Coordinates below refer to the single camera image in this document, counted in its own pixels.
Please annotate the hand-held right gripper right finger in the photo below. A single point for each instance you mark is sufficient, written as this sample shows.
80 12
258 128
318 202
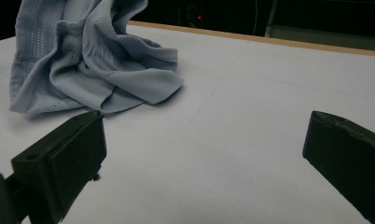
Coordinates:
350 155

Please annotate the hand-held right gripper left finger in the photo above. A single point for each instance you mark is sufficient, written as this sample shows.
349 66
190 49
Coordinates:
67 155

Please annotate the light blue t-shirt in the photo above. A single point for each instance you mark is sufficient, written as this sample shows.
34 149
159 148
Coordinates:
92 56

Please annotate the white board sheet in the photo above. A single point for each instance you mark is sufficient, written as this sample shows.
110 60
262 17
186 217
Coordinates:
238 124

